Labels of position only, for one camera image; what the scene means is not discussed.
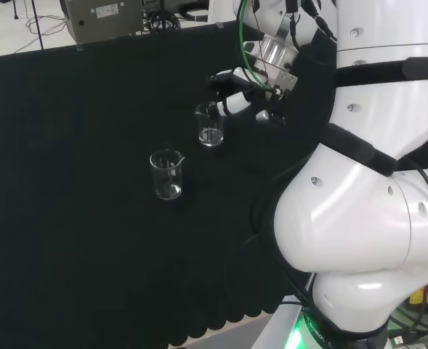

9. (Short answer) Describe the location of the grey metal cabinet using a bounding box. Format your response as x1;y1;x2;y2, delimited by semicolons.
59;0;145;45

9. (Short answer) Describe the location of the black bench cloth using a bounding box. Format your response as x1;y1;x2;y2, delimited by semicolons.
0;20;340;349

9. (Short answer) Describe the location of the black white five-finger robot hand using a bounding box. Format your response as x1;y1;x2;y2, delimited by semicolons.
205;67;298;127

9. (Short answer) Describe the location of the clear glass beaker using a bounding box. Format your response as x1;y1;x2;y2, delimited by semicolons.
194;103;225;147
149;148;186;201

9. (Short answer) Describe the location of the thin grey floor cable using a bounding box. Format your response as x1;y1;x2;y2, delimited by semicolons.
24;13;69;38

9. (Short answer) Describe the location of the black floor cable bundle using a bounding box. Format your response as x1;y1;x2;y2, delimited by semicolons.
142;9;182;36

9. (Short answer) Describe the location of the green cable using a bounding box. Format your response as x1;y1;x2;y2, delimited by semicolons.
237;0;273;92

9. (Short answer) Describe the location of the thin black tripod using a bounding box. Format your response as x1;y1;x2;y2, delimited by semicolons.
12;0;44;50

